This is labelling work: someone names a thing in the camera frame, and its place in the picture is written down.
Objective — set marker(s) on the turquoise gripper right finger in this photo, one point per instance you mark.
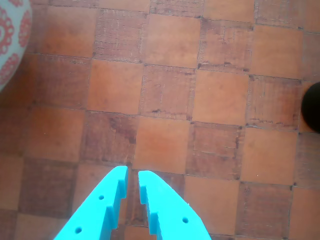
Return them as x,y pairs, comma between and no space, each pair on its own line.
167,207

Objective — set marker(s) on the turquoise gripper left finger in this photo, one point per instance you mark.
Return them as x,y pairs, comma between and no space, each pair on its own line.
100,212

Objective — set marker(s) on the black cylinder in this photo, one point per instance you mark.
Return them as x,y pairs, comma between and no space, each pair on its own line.
312,107

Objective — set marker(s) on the white bowl with red pattern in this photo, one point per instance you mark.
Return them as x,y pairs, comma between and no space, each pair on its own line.
11,40

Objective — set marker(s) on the brown leather chessboard mat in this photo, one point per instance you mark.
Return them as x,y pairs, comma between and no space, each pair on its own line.
175,87

